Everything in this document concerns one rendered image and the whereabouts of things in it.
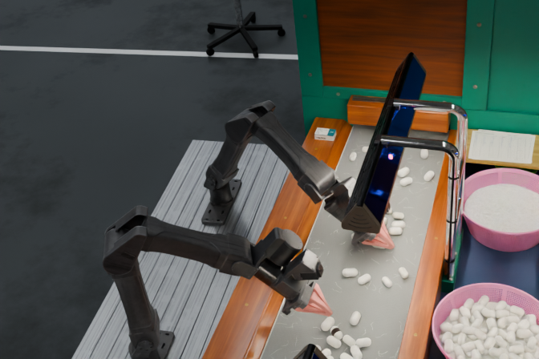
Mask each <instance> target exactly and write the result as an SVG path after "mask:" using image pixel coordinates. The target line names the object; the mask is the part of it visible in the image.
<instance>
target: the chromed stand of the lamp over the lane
mask: <svg viewBox="0 0 539 359"><path fill-rule="evenodd" d="M393 102H394V105H395V107H396V108H397V109H398V111H399V109H400V108H401V109H411V110H421V111H438V112H448V113H453V114H454V115H456V116H457V118H458V120H457V137H456V146H454V145H453V144H452V143H449V142H447V141H444V140H438V139H421V138H413V137H404V136H396V135H377V136H376V138H375V141H374V147H375V146H376V145H377V144H378V143H379V142H380V140H381V142H382V144H383V145H384V146H385V148H387V147H389V146H394V147H409V148H418V149H425V150H433V151H444V152H446V153H447V154H448V156H449V166H448V202H447V217H446V218H447V219H446V240H445V258H444V273H443V277H442V282H441V292H447V293H450V292H452V291H454V288H455V283H456V274H457V269H458V264H459V259H460V251H461V246H462V241H463V233H464V229H463V228H462V215H463V202H464V176H465V163H466V149H467V136H468V114H467V112H466V110H465V109H464V108H462V106H460V105H458V104H456V103H447V102H437V101H427V100H417V99H397V98H394V99H389V101H388V104H387V109H389V107H391V106H392V104H393Z"/></svg>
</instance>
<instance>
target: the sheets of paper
mask: <svg viewBox="0 0 539 359"><path fill-rule="evenodd" d="M535 137H536V136H535V135H530V134H517V133H510V132H503V131H490V130H482V129H479V130H478V131H472V138H471V144H470V149H469V154H468V158H469V159H481V160H494V161H503V162H512V163H532V156H533V147H534V142H535Z"/></svg>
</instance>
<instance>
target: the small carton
mask: <svg viewBox="0 0 539 359"><path fill-rule="evenodd" d="M335 136H336V129H328V128H319V127H317V130H316V132H315V133H314V139H321V140H329V141H334V138H335Z"/></svg>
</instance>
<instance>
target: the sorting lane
mask: <svg viewBox="0 0 539 359"><path fill-rule="evenodd" d="M374 131H375V129H374V128H366V127H352V129H351V133H350V134H349V137H348V139H347V142H346V145H345V147H344V149H343V151H342V154H341V157H340V159H339V162H338V165H337V167H336V169H335V172H336V173H337V175H338V176H339V178H338V179H339V180H340V181H343V180H345V179H347V178H349V177H350V176H352V177H353V178H354V179H355V180H357V178H358V176H359V172H360V169H361V167H362V165H363V161H364V158H365V156H366V152H363V150H362V149H363V147H369V145H370V142H371V138H372V136H373V134H374ZM408 137H413V138H421V139H438V140H444V141H448V135H435V134H426V133H417V132H410V133H409V136H408ZM421 150H422V149H418V148H409V147H405V149H404V153H403V157H402V160H401V163H400V165H399V170H400V169H402V168H404V167H408V168H409V170H410V172H409V173H408V174H407V175H405V176H404V177H399V176H398V173H397V176H396V179H395V184H394V187H393V189H392V193H391V198H390V200H389V202H390V205H391V209H392V213H391V214H385V216H384V217H385V218H387V224H386V225H385V226H386V228H387V231H388V229H389V228H391V224H392V222H394V221H403V222H404V223H405V227H404V228H402V230H403V232H402V233H401V234H400V235H390V234H389V236H390V238H391V239H392V241H393V243H394V245H395V247H394V248H393V249H388V248H385V249H380V248H374V247H373V246H372V245H367V244H362V243H361V242H359V245H358V246H356V247H355V246H354V245H352V244H351V241H352V238H351V235H352V234H353V233H354V232H353V231H351V230H346V229H342V225H341V222H340V221H339V220H337V219H336V218H335V217H333V216H332V215H331V214H330V213H329V212H327V211H326V210H324V206H325V201H324V200H325V199H326V198H328V197H329V196H327V197H326V198H325V199H324V200H323V202H322V205H321V207H320V209H319V211H318V214H317V217H316V219H315V222H314V225H313V227H312V229H311V231H310V234H309V237H308V239H307V242H306V245H305V247H304V249H303V251H304V250H305V249H307V248H308V249H309V250H310V251H312V252H313V253H314V254H315V255H317V256H318V257H319V258H320V262H321V263H322V266H323V269H324V271H323V274H322V277H319V279H318V280H310V281H309V283H308V285H309V284H310V283H312V282H313V281H314V282H315V283H317V284H318V285H319V288H320V289H321V291H322V294H323V296H324V298H325V300H326V302H327V304H328V305H329V306H330V309H331V310H332V312H333V313H332V315H331V316H330V317H333V318H334V325H333V326H337V327H338V328H339V329H340V330H341V332H342V339H340V341H341V346H340V347H339V348H335V347H333V346H331V345H329V344H328V343H327V341H326V339H327V338H328V337H329V336H333V335H332V334H331V332H330V329H331V328H332V327H333V326H332V327H331V328H330V329H329V330H328V331H323V330H322V328H321V324H322V322H323V321H324V320H325V319H326V318H327V316H323V315H320V314H317V313H304V312H297V311H296V310H294V309H292V308H291V309H290V311H291V312H290V313H289V314H288V315H286V314H284V313H282V309H283V306H284V304H285V302H286V298H285V297H284V299H283V302H282V305H281V307H280V309H279V311H278V314H277V317H276V319H275V322H274V325H273V327H272V329H271V331H270V334H269V337H268V339H267V342H266V343H265V347H264V349H263V351H262V354H261V357H260V359H293V358H294V357H295V356H296V355H297V354H298V353H299V352H300V351H301V350H302V349H303V348H304V347H305V346H306V345H308V344H314V345H319V346H320V347H321V351H323V350H324V349H329V350H330V351H331V356H332V357H333V358H334V359H340V355H341V354H342V353H347V354H348V355H350V356H351V357H353V356H352V354H351V347H350V346H349V345H348V344H346V343H345V342H344V341H343V337H344V336H345V335H349V336H350V337H352V338H353V339H354V340H355V342H356V341H357V340H358V339H361V338H366V337H368V338H370V339H371V345H370V346H367V347H362V348H359V349H360V352H361V353H362V355H363V356H362V359H397V358H398V355H399V348H400V345H401V341H402V337H403V331H404V327H405V324H406V320H407V314H408V310H409V306H410V303H411V296H412V293H413V288H414V285H415V279H416V275H417V272H418V267H419V262H420V257H421V254H422V251H423V246H424V241H425V236H426V233H427V230H428V223H429V220H430V215H431V212H432V205H433V202H434V198H435V194H436V188H437V184H438V181H439V177H440V171H441V167H442V163H443V160H444V153H445V152H444V151H433V150H428V157H427V158H426V159H422V158H421V155H420V154H421ZM352 152H355V153H356V158H355V160H354V161H350V160H349V157H350V155H351V153H352ZM428 171H433V172H434V176H433V178H432V179H431V180H430V181H426V180H425V179H424V176H425V175H426V173H427V172H428ZM407 177H411V178H412V183H411V184H408V185H407V186H401V185H400V180H402V179H404V178H407ZM330 196H331V195H330ZM394 212H402V213H403V214H404V218H402V219H395V218H393V216H392V214H393V213H394ZM402 267H403V268H405V269H406V271H407V272H408V278H402V277H401V275H400V273H399V269H400V268H402ZM345 268H355V269H357V271H358V275H357V276H355V277H352V276H350V277H345V276H344V275H343V274H342V271H343V269H345ZM365 274H369V275H370V276H371V280H370V281H368V282H367V283H366V284H359V283H358V278H360V277H361V276H363V275H365ZM385 276H387V277H388V278H389V279H390V280H391V282H392V286H391V287H390V288H388V287H387V286H386V285H385V284H384V283H383V282H382V279H383V277H385ZM355 311H357V312H360V314H361V317H360V319H359V322H358V324H357V325H352V324H351V323H350V318H351V316H352V313H353V312H355Z"/></svg>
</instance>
